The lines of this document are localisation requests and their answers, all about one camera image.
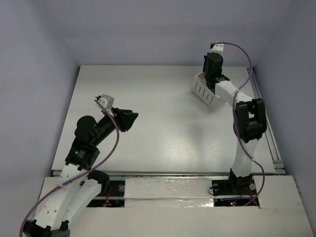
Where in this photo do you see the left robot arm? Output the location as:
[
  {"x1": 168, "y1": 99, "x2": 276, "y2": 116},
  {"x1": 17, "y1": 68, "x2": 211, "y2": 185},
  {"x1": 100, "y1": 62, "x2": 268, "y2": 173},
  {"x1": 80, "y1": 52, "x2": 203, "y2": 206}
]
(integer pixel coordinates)
[{"x1": 19, "y1": 108, "x2": 138, "y2": 237}]

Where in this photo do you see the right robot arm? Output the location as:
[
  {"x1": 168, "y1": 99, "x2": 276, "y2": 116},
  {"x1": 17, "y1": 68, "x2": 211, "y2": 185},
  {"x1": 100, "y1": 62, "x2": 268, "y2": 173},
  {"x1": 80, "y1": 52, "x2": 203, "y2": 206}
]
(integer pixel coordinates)
[{"x1": 203, "y1": 52, "x2": 267, "y2": 196}]

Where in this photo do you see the white two-compartment container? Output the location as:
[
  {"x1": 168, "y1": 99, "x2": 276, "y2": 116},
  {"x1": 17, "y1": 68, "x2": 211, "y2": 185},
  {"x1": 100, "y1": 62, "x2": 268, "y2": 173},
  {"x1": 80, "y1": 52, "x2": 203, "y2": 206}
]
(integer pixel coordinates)
[{"x1": 191, "y1": 72, "x2": 225, "y2": 110}]

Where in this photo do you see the white foam front panel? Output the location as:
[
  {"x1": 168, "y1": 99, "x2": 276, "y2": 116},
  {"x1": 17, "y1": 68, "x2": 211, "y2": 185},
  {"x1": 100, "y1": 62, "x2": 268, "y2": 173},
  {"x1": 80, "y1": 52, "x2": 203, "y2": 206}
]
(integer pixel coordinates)
[{"x1": 124, "y1": 178, "x2": 214, "y2": 208}]

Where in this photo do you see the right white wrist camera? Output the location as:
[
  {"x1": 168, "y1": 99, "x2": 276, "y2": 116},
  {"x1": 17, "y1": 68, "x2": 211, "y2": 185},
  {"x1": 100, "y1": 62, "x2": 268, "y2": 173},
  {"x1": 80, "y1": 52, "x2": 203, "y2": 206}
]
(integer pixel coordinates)
[{"x1": 210, "y1": 43, "x2": 224, "y2": 53}]

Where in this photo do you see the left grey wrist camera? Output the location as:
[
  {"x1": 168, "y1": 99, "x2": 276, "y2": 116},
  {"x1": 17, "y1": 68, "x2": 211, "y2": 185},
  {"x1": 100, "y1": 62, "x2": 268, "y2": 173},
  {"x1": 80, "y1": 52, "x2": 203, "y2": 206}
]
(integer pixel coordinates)
[{"x1": 93, "y1": 94, "x2": 114, "y2": 110}]

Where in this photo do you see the aluminium rail right side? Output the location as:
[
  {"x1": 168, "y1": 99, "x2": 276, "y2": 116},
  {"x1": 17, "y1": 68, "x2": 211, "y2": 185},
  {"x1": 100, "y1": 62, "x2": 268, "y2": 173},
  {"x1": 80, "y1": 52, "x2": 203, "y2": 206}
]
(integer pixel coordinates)
[{"x1": 250, "y1": 72, "x2": 286, "y2": 175}]

